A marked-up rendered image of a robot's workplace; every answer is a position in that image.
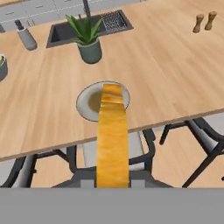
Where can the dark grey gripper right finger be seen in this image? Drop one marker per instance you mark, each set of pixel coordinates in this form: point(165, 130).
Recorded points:
point(137, 183)

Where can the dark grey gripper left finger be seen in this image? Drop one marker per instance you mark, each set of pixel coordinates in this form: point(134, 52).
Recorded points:
point(87, 183)

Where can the golden toasted bread slice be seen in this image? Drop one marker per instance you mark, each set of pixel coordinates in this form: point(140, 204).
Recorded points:
point(112, 140)

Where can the white round plate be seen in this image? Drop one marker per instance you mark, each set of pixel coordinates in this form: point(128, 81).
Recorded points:
point(87, 102)

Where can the black chair with grey seat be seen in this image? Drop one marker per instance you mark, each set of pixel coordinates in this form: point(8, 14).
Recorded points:
point(24, 172)
point(137, 148)
point(208, 137)

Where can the green plant in grey pot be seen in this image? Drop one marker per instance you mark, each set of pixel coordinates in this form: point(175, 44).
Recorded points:
point(89, 49)

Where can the dark grey sink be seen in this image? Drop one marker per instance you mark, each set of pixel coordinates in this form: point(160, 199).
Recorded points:
point(62, 33)

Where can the grey bottle with black cap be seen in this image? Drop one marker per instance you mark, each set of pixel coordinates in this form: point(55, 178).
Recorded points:
point(26, 39)

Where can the wooden shaker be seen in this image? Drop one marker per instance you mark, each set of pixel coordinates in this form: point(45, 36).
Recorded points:
point(198, 24)
point(210, 20)

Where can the dark tap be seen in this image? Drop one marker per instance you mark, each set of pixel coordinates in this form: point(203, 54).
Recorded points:
point(86, 8)

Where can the white cupboard run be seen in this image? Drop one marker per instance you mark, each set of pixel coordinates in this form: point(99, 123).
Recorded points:
point(35, 11)

